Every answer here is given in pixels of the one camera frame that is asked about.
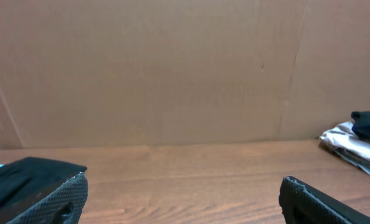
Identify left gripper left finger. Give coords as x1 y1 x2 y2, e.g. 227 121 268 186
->
7 172 88 224

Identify black t-shirt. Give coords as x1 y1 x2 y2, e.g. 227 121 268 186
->
351 111 370 139

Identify folded beige shorts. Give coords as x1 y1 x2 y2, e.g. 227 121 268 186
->
319 121 370 175

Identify black garment pile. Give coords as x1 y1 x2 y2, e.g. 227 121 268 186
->
0 157 87 209

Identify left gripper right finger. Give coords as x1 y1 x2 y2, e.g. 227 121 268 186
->
279 176 370 224

